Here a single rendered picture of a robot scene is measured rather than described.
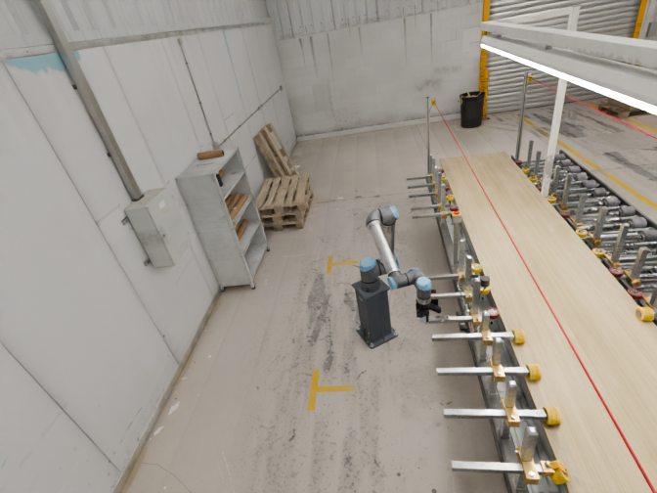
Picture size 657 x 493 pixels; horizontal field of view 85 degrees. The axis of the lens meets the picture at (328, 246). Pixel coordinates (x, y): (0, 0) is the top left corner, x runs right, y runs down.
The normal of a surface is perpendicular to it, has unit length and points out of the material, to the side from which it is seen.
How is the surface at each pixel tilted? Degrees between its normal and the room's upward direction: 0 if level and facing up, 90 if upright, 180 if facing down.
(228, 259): 90
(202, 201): 90
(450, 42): 90
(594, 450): 0
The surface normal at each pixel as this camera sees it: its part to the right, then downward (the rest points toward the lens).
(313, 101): -0.08, 0.54
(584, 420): -0.16, -0.83
